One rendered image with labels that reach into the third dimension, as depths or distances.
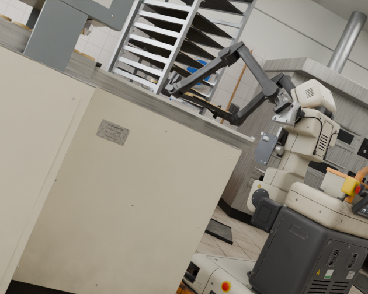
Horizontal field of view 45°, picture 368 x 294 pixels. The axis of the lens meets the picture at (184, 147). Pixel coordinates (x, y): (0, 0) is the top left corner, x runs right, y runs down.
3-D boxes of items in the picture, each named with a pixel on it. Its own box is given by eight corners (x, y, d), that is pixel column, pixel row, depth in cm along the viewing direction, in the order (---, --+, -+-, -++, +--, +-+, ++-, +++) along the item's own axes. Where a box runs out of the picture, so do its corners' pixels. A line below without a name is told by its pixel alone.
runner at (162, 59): (175, 67, 284) (177, 62, 284) (172, 65, 282) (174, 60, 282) (122, 48, 329) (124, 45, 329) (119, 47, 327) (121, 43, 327)
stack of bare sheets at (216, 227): (194, 213, 456) (195, 210, 456) (230, 230, 453) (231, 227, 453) (190, 226, 396) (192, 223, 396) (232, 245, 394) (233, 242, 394)
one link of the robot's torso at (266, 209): (292, 249, 227) (313, 205, 226) (263, 244, 207) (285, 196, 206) (253, 225, 246) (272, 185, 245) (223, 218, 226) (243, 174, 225)
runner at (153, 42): (181, 53, 283) (183, 49, 283) (178, 52, 281) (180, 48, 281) (127, 37, 328) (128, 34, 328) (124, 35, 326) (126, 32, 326)
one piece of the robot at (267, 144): (297, 179, 242) (313, 143, 241) (270, 168, 222) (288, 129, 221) (274, 168, 253) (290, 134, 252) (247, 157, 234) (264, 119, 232)
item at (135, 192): (-12, 298, 156) (90, 64, 150) (-10, 254, 187) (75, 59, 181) (159, 332, 187) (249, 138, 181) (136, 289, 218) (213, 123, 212)
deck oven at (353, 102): (229, 221, 498) (307, 56, 485) (204, 193, 614) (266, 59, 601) (341, 266, 537) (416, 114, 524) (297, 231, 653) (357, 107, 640)
